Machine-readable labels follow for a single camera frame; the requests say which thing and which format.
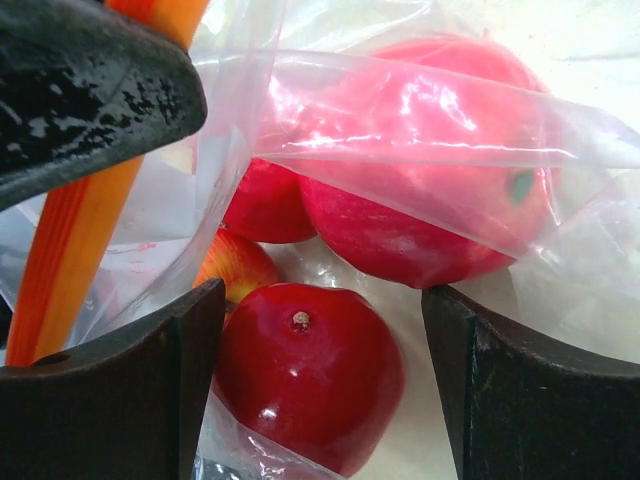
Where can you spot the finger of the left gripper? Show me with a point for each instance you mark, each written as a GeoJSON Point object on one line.
{"type": "Point", "coordinates": [84, 88]}

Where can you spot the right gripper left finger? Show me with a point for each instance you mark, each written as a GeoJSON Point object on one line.
{"type": "Point", "coordinates": [126, 405]}

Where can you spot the orange zip bag with apples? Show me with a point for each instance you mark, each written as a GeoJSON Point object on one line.
{"type": "Point", "coordinates": [204, 202]}

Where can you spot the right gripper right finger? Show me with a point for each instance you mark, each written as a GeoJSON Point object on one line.
{"type": "Point", "coordinates": [519, 404]}

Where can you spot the fake pomegranate red yellow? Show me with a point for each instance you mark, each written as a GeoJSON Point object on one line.
{"type": "Point", "coordinates": [242, 264]}

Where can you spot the dark red fake apple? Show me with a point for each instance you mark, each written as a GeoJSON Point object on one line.
{"type": "Point", "coordinates": [314, 369]}

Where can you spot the large pink red apple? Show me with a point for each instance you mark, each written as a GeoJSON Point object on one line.
{"type": "Point", "coordinates": [413, 165]}

